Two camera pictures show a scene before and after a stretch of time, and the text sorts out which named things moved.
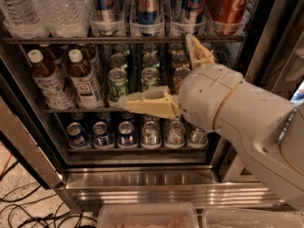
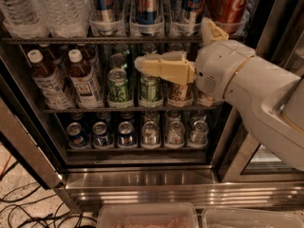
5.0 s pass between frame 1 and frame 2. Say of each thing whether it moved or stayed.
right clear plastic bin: stayed
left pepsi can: stayed
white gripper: moved
